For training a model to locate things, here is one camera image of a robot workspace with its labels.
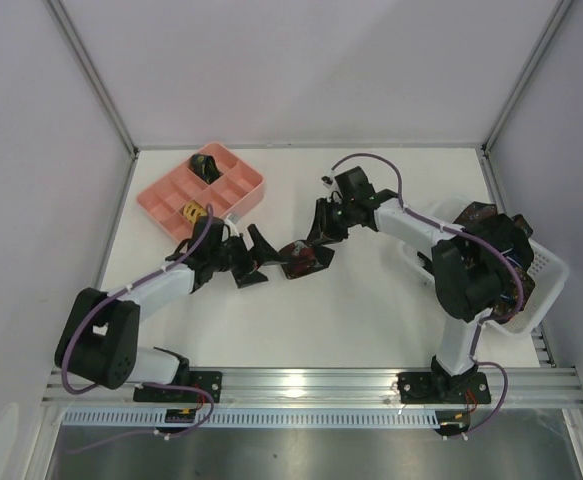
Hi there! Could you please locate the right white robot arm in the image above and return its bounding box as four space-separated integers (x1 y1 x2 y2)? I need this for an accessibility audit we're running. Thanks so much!
308 167 534 403

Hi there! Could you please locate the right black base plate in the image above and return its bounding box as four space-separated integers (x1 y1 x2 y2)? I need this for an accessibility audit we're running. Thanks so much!
397 371 492 405

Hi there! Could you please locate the dark red patterned tie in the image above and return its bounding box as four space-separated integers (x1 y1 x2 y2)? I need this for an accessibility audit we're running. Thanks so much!
279 240 335 280

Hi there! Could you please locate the aluminium front rail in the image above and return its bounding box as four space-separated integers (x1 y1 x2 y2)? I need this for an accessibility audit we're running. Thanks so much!
40 366 583 410

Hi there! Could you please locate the left aluminium frame post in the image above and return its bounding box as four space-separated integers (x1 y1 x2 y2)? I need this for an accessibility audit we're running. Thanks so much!
42 0 139 161

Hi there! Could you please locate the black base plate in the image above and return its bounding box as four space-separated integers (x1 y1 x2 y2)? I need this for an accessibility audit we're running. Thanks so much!
397 371 492 405
133 370 223 404

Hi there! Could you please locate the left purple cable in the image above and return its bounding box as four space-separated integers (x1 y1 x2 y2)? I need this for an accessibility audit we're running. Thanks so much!
59 202 217 454

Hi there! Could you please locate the white slotted cable duct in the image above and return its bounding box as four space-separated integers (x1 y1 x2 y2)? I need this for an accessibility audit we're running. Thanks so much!
63 407 440 429

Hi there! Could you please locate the rolled black yellow tie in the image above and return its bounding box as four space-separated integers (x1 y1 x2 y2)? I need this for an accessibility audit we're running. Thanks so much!
189 154 222 185

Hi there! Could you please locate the pile of dark ties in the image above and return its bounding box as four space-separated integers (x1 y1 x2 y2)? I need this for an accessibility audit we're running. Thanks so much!
453 202 536 325

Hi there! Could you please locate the rolled yellow patterned tie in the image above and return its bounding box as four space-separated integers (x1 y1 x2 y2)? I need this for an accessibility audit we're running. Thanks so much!
180 200 207 225

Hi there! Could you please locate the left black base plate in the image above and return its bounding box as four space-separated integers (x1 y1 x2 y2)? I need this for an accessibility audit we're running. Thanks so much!
133 370 223 404

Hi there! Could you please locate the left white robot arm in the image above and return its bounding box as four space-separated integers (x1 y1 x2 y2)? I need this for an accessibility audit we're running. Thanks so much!
54 216 285 395

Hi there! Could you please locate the white plastic basket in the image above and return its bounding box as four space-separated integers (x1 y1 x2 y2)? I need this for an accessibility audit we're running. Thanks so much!
423 195 569 338

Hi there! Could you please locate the right aluminium frame post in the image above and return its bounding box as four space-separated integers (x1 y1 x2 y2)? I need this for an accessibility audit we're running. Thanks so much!
481 0 577 156

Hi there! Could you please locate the pink compartment organizer tray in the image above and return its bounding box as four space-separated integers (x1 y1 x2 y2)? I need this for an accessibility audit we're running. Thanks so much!
136 143 265 243

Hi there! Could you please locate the aluminium frame post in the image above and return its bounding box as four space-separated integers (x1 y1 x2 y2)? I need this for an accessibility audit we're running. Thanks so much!
481 0 577 156
42 0 139 161

